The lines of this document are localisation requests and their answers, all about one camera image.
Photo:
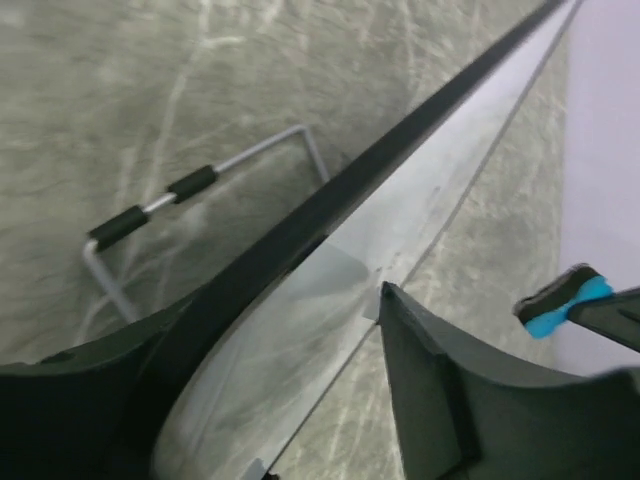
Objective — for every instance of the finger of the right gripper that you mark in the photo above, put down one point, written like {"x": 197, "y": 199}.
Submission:
{"x": 616, "y": 317}

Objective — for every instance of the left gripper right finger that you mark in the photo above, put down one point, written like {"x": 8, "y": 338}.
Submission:
{"x": 466, "y": 410}

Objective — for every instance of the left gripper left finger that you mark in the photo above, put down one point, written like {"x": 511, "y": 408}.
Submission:
{"x": 59, "y": 415}

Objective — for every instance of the blue whiteboard eraser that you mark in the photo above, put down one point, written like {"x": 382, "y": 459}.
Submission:
{"x": 541, "y": 313}

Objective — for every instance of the black-framed small whiteboard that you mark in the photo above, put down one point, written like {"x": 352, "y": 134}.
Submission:
{"x": 253, "y": 392}

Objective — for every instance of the metal wire whiteboard stand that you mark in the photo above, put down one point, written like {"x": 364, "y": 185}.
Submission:
{"x": 125, "y": 223}

